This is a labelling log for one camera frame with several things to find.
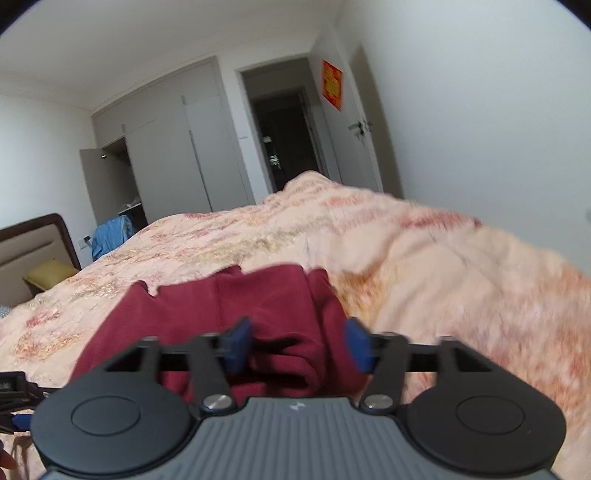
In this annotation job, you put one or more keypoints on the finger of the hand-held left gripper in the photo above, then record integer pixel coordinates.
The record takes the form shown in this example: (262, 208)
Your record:
(21, 421)

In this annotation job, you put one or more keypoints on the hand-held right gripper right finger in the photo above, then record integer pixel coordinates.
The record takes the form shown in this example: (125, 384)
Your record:
(358, 346)

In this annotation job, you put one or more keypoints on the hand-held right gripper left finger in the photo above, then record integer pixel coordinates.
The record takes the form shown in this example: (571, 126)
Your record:
(238, 346)

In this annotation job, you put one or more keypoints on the dark red shirt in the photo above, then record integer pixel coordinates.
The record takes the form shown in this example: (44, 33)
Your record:
(277, 304)

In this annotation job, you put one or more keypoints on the person's left hand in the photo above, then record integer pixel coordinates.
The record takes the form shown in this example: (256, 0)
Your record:
(6, 459)

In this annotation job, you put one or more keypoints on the peach floral blanket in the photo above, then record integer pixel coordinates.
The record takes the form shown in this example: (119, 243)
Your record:
(438, 277)

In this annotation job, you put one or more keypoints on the yellow pillow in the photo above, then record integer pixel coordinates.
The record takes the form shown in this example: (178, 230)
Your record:
(48, 274)

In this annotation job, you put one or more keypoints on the brown padded headboard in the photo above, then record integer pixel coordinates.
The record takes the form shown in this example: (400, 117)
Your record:
(27, 249)

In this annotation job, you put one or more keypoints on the blue cloth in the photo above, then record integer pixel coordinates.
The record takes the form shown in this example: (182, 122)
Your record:
(111, 237)

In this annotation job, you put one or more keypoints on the white room door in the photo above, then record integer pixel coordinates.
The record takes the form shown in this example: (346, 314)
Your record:
(355, 157)

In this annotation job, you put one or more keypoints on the grey wardrobe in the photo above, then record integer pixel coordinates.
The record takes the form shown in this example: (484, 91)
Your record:
(184, 152)

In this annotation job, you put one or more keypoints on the red door decoration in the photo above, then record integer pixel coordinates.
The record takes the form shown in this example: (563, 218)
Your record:
(332, 85)

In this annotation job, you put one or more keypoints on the wall socket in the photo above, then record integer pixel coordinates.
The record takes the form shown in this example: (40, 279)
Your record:
(85, 242)

